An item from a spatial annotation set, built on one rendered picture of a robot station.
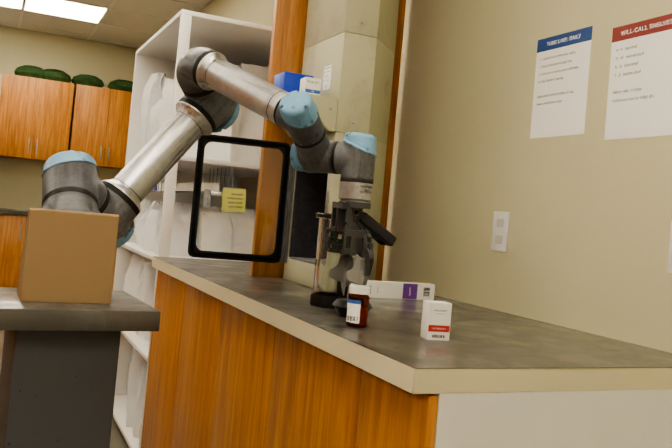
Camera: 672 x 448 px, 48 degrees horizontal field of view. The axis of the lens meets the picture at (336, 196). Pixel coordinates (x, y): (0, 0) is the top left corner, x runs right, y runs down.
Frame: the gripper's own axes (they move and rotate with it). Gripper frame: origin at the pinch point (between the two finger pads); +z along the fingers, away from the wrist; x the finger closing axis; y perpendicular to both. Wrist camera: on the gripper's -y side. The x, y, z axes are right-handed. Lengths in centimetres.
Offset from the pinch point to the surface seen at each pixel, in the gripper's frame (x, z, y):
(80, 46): -589, -157, -148
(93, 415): -18, 28, 50
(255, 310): -24.9, 8.0, 9.2
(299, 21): -81, -82, -36
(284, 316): -6.2, 6.4, 14.2
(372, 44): -43, -69, -37
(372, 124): -44, -45, -40
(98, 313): -12, 6, 54
